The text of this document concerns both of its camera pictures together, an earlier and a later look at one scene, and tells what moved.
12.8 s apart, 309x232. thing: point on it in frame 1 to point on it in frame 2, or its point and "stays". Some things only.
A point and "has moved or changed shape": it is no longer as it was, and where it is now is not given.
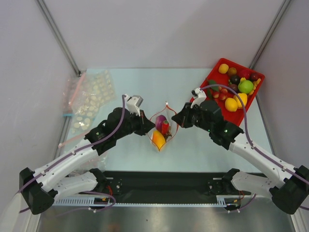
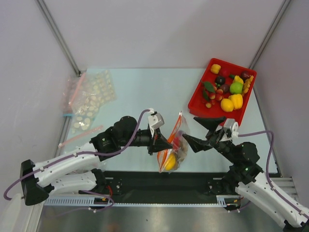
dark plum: [254, 77] to [245, 75]
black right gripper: [186, 115] to [213, 137]
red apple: [245, 72] to [226, 72]
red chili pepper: [165, 127] to [176, 141]
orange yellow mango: [158, 139] has moved or changed shape
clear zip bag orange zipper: [165, 128] to [168, 159]
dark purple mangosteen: [234, 79] to [220, 79]
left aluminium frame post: [49, 15] stays
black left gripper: [145, 124] to [158, 143]
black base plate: [169, 183] stays
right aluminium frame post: [269, 33] stays
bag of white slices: [97, 89] stays
